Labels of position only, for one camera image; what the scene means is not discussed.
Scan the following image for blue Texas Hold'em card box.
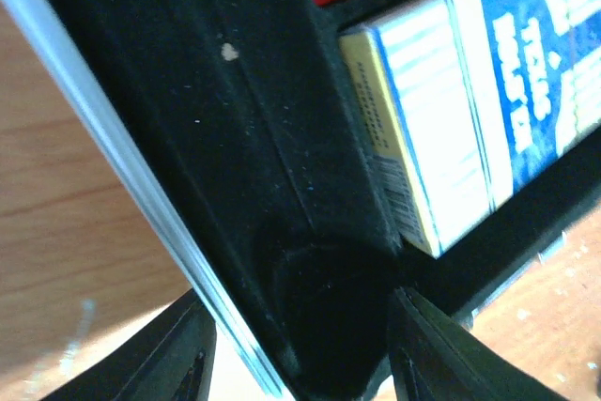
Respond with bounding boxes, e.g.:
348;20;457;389
339;0;600;257

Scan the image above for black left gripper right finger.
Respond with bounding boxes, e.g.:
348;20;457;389
388;288;564;400

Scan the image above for aluminium poker set case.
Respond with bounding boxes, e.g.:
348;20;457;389
2;0;600;400

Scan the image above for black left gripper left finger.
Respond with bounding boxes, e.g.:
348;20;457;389
45;289;217;401

